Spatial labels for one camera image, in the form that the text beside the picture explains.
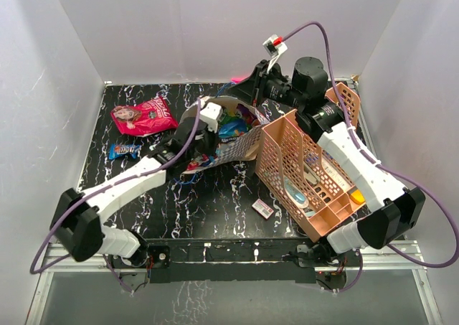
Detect blue tape dispenser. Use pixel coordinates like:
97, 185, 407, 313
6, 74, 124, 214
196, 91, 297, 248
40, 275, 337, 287
284, 177, 309, 209

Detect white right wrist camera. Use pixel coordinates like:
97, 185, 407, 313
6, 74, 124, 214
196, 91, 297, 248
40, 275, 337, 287
262, 34, 288, 72

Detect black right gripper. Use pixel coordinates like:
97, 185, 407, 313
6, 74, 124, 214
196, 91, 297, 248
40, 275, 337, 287
227, 61, 306, 110

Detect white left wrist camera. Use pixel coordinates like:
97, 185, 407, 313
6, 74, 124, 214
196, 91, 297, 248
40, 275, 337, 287
199, 103, 223, 133

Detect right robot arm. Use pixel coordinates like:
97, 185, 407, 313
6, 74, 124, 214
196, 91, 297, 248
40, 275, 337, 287
227, 57, 425, 265

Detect red snack packet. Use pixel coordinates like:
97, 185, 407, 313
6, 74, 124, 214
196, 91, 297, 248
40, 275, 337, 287
186, 154, 214, 171

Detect pink mesh file organizer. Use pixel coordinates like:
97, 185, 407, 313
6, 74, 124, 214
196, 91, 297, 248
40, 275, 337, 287
255, 82, 366, 243

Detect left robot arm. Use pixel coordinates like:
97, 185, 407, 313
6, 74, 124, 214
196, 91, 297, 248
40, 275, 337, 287
50, 117, 218, 267

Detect blue chips bag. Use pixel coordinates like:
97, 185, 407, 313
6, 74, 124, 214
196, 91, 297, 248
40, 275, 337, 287
218, 118, 248, 143

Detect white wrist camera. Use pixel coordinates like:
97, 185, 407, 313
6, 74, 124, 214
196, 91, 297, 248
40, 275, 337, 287
262, 34, 288, 72
199, 103, 223, 133

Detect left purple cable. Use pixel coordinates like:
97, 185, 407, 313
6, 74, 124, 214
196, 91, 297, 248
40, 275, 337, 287
29, 97, 204, 293

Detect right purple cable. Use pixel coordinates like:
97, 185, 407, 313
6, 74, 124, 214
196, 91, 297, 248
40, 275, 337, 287
283, 21, 459, 293

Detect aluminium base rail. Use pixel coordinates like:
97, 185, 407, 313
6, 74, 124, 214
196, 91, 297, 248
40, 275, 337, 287
26, 237, 443, 324

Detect blue candy bar wrapper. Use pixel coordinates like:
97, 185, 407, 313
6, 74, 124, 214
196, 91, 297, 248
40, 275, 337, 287
108, 144, 142, 160

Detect yellow object in organizer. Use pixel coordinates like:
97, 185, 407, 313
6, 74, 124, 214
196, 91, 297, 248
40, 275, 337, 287
349, 189, 365, 204

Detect purple cable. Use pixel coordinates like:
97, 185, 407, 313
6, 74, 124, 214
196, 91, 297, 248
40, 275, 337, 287
283, 21, 459, 293
29, 97, 204, 293

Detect checkered paper bag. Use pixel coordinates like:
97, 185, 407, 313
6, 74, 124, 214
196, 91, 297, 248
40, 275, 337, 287
183, 82, 269, 175

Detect pink snack bag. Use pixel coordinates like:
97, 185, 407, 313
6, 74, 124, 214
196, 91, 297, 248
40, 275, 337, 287
110, 95, 179, 137

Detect small red white box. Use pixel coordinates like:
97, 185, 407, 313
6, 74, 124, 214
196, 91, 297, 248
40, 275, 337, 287
252, 199, 274, 220

